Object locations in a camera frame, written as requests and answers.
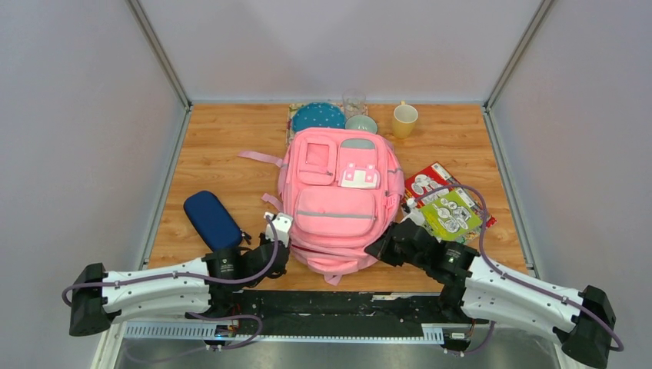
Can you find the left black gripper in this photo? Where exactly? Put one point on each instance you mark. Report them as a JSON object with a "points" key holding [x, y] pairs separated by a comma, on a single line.
{"points": [[262, 239]]}

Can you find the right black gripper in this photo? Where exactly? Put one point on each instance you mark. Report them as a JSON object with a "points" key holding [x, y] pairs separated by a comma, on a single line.
{"points": [[381, 249]]}

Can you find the pink student backpack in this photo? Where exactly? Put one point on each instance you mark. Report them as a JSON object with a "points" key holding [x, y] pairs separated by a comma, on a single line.
{"points": [[342, 189]]}

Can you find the green comic book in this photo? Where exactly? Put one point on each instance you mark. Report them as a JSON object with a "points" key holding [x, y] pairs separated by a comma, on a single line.
{"points": [[451, 216]]}

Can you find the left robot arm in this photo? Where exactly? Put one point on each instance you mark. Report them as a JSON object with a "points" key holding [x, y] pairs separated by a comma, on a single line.
{"points": [[206, 285]]}

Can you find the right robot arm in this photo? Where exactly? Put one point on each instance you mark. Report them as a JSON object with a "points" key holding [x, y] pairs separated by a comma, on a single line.
{"points": [[479, 288]]}

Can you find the navy blue pencil case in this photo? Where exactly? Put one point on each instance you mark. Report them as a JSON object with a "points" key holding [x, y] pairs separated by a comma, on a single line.
{"points": [[212, 221]]}

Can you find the red lettered comic book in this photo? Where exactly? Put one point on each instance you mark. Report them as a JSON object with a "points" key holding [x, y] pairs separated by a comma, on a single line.
{"points": [[483, 214]]}

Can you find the light green bowl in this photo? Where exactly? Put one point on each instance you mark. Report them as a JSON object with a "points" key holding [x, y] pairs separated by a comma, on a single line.
{"points": [[362, 123]]}

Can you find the yellow mug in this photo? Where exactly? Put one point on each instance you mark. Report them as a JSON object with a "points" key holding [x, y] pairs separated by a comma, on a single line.
{"points": [[404, 119]]}

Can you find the blue polka dot plate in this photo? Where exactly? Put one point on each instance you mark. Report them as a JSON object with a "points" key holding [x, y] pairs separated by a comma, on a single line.
{"points": [[317, 115]]}

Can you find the clear drinking glass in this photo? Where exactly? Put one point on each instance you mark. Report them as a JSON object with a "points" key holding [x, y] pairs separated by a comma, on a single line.
{"points": [[353, 103]]}

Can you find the floral placemat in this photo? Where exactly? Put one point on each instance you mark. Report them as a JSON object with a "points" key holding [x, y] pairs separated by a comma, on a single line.
{"points": [[292, 108]]}

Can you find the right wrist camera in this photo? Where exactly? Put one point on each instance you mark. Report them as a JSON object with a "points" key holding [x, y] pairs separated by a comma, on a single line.
{"points": [[412, 214]]}

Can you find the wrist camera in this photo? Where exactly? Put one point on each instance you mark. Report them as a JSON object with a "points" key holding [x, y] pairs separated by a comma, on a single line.
{"points": [[278, 228], [412, 214]]}

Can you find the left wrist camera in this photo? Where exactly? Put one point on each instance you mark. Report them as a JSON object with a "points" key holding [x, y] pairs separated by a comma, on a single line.
{"points": [[278, 228]]}

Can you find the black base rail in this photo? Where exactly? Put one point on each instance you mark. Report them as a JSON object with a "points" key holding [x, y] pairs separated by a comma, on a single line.
{"points": [[338, 314]]}

